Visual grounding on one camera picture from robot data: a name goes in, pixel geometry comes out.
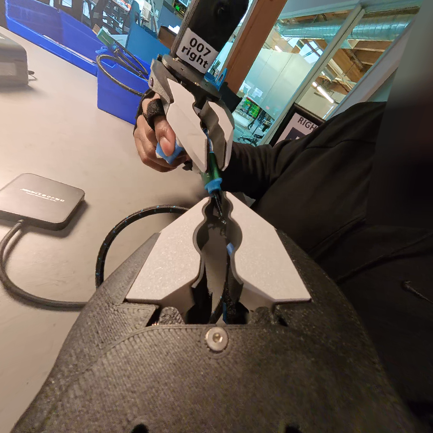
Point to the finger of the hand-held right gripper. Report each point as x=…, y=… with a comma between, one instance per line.
x=186, y=125
x=220, y=132

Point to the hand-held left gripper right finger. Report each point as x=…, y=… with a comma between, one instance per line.
x=267, y=264

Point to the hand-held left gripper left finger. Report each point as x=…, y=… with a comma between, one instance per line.
x=165, y=264

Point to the black port hub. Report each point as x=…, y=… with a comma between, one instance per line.
x=40, y=199

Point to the person's right forearm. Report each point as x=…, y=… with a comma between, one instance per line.
x=287, y=169

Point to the person's right hand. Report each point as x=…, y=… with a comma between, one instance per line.
x=149, y=149

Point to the small blue plastic bin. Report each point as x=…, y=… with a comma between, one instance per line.
x=115, y=98

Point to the framed black white sign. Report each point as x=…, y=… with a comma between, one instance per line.
x=297, y=128

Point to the green circuit board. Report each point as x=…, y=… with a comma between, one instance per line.
x=106, y=37

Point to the person's black jacket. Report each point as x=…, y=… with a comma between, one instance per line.
x=389, y=304

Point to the large blue plastic bin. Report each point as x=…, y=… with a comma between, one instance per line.
x=40, y=27

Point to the grey electronic device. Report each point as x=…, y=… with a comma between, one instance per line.
x=12, y=64

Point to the wooden post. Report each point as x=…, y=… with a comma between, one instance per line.
x=257, y=37

